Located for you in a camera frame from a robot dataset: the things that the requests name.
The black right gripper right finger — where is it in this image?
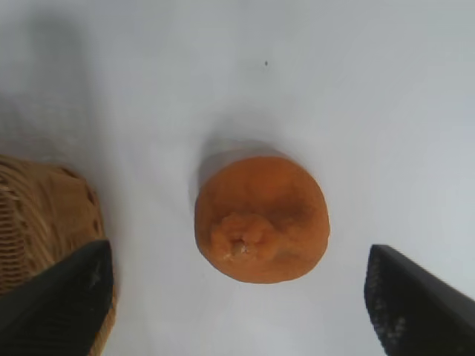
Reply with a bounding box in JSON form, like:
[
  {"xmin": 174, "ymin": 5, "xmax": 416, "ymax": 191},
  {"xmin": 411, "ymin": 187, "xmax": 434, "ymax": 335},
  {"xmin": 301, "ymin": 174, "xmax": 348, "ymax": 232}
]
[{"xmin": 364, "ymin": 243, "xmax": 475, "ymax": 356}]

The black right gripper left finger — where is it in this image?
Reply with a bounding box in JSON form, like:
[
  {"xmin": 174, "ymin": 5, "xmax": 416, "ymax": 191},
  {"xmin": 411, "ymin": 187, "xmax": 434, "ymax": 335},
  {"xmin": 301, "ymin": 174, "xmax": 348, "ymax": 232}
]
[{"xmin": 0, "ymin": 240, "xmax": 114, "ymax": 356}]

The woven wicker basket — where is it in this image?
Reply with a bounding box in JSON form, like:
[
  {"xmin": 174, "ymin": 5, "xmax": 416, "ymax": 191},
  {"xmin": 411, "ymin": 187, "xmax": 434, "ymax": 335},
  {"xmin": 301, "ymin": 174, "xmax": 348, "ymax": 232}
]
[{"xmin": 0, "ymin": 154, "xmax": 118, "ymax": 356}]

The bumpy orange fruit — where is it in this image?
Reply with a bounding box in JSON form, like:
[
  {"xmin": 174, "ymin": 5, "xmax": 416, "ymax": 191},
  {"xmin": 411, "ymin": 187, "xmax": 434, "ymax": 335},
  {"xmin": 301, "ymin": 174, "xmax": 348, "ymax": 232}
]
[{"xmin": 193, "ymin": 155, "xmax": 332, "ymax": 286}]

